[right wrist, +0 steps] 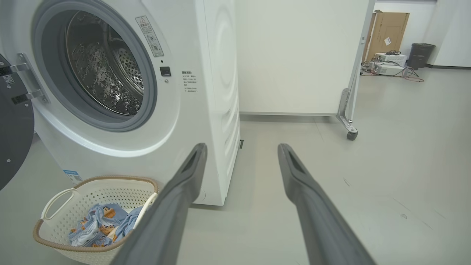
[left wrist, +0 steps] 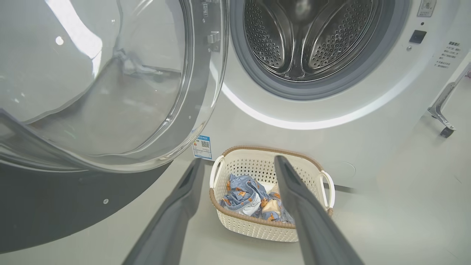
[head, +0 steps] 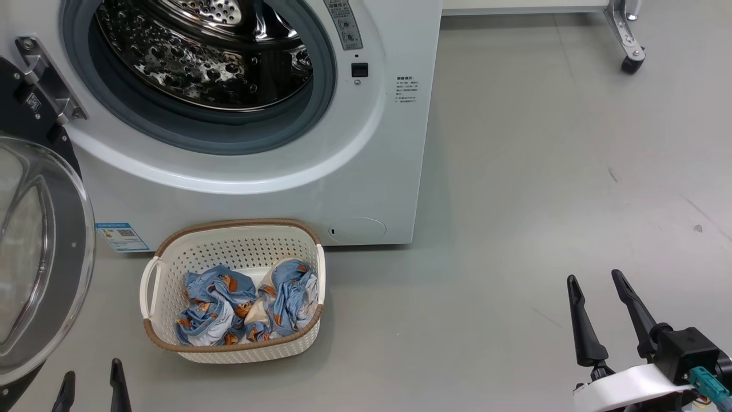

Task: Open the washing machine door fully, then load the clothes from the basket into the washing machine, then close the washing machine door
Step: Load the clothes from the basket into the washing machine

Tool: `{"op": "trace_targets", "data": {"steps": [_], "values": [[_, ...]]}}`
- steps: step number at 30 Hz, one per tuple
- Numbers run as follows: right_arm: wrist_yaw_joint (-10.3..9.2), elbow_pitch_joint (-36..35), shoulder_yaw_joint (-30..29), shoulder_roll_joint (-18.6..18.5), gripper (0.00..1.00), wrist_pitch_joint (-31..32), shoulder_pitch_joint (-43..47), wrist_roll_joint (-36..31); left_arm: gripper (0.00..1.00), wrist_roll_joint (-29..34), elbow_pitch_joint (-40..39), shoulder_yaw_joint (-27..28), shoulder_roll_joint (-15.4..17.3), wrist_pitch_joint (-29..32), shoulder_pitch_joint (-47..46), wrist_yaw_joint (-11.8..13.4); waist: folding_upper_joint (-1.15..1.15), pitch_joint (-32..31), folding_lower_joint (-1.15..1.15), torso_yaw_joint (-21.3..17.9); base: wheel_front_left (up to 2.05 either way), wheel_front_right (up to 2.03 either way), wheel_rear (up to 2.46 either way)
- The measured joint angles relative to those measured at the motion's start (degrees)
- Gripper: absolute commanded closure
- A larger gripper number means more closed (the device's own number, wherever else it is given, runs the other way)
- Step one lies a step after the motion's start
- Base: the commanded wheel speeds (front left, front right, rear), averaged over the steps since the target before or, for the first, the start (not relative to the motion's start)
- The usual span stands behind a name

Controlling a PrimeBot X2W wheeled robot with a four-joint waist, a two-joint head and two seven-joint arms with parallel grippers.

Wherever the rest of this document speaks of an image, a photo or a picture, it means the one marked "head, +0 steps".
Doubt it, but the grey rubber door seal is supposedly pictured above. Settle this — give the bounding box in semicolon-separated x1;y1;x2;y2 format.
60;0;338;156

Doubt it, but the black cable with teal plug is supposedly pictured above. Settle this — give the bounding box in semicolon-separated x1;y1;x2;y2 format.
688;367;732;408

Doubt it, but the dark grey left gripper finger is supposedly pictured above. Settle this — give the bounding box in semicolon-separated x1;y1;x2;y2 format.
110;359;132;412
51;371;76;412

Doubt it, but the white front-load washing machine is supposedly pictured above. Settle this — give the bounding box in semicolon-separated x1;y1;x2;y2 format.
0;0;443;253

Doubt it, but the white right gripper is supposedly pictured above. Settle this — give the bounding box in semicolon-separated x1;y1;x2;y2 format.
567;270;695;412

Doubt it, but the cream perforated basket brown rim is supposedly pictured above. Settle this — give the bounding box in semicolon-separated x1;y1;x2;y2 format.
140;219;327;365

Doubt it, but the metal furniture leg with caster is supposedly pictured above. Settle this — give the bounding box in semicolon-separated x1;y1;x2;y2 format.
605;0;647;74

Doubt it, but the blue bear-print garment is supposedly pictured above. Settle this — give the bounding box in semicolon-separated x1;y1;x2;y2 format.
176;264;258;347

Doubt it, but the grey instruction sticker strip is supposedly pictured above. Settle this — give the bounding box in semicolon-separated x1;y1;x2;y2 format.
324;0;363;51

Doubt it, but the blue white energy label sticker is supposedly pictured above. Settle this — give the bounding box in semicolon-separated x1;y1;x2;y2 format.
96;223;150;253

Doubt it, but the printed warning text label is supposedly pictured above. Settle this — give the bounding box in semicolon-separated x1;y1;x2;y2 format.
396;76;419;104

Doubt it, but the round filter cover flap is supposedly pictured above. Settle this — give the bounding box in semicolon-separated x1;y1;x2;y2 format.
329;217;387;243

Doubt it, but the washing machine door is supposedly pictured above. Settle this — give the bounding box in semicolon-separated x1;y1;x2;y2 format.
0;56;96;412

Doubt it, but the metal washer door hinge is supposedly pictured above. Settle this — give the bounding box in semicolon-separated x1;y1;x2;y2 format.
15;35;88;125

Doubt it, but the stainless steel washing machine drum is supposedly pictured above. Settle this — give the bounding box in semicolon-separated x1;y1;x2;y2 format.
94;0;314;112

